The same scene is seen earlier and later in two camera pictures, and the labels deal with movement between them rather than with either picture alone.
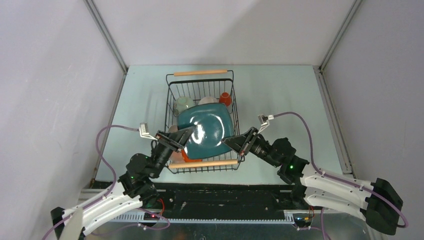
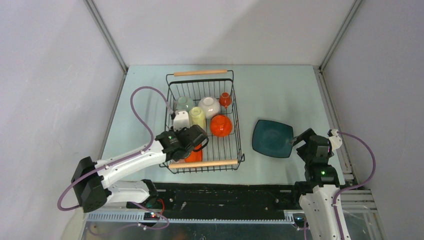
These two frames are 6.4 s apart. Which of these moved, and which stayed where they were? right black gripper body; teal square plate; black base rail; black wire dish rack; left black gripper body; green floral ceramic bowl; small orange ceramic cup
Moved: right black gripper body; teal square plate; left black gripper body
Stayed: black wire dish rack; small orange ceramic cup; black base rail; green floral ceramic bowl
